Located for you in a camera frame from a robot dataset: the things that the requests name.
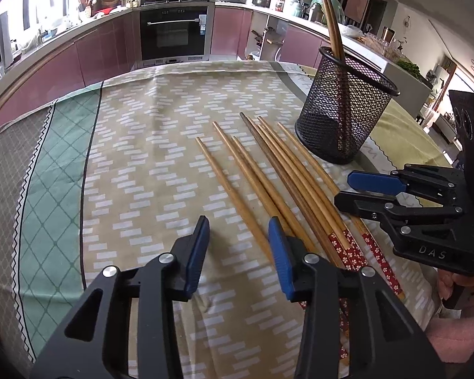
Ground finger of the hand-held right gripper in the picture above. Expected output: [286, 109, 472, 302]
[348, 165, 459, 207]
[334, 190, 465, 248]

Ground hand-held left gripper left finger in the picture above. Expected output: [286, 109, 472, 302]
[29, 215, 211, 379]

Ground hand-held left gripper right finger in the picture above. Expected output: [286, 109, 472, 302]
[268, 216, 447, 379]

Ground bunch of wooden chopsticks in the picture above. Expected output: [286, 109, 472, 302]
[195, 112, 405, 366]

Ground black mesh utensil holder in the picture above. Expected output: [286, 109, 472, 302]
[295, 46, 400, 165]

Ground person's right forearm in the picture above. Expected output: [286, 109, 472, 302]
[424, 292, 474, 379]

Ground person's right hand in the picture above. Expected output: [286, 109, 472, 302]
[435, 268, 456, 306]

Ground yellow checked cloth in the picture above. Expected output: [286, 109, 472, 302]
[369, 97, 453, 170]

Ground patterned tablecloth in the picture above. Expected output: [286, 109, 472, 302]
[0, 60, 451, 379]

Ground green plastic bag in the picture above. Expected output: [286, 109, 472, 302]
[320, 0, 346, 26]

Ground black built-in oven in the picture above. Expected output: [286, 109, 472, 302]
[139, 6, 210, 62]

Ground pink lower kitchen cabinets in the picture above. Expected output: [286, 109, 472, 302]
[0, 4, 340, 143]

